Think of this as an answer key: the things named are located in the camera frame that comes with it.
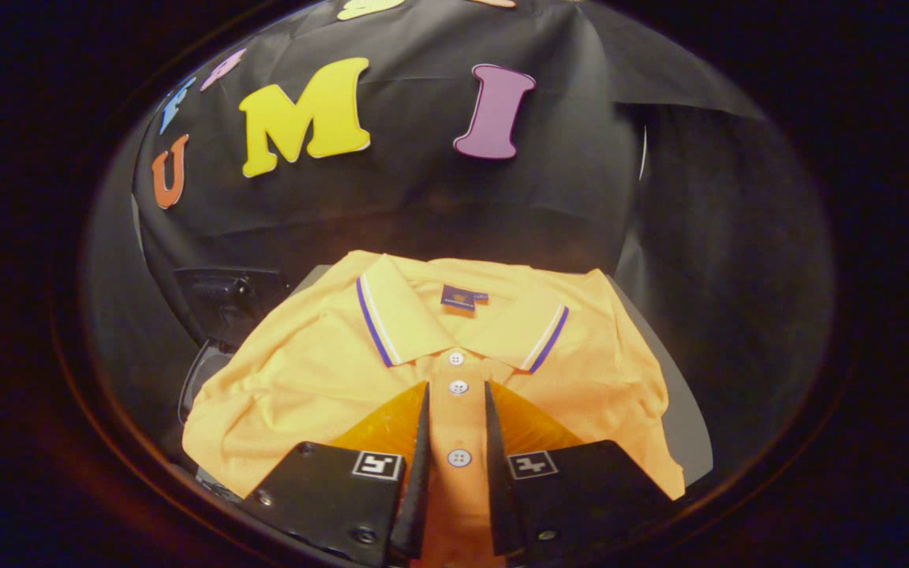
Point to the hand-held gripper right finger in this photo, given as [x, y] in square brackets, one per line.
[573, 497]

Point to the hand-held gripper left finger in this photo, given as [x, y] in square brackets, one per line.
[328, 497]

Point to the orange polo shirt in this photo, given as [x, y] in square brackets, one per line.
[304, 371]

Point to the grey washing machine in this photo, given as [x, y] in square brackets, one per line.
[198, 379]

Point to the dark washing machine lid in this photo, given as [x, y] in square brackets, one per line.
[226, 300]

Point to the beige cabinet with dark top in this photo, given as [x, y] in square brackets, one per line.
[679, 410]

